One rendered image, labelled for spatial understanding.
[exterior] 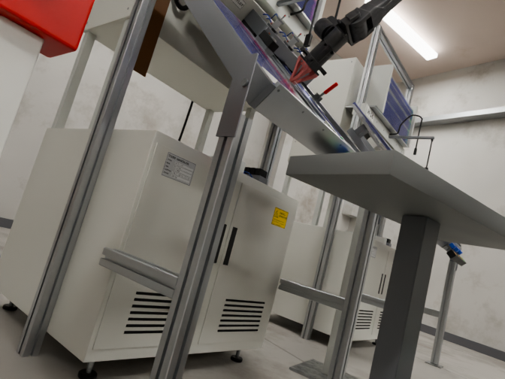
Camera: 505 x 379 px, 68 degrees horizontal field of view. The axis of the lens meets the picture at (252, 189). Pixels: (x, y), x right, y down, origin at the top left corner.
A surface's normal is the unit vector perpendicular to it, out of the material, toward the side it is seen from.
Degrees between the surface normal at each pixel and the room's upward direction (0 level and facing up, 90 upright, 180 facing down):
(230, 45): 90
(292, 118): 133
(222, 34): 90
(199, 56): 90
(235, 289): 90
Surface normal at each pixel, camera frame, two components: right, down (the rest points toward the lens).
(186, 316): 0.76, 0.11
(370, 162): -0.78, -0.29
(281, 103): 0.38, 0.73
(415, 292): 0.57, 0.03
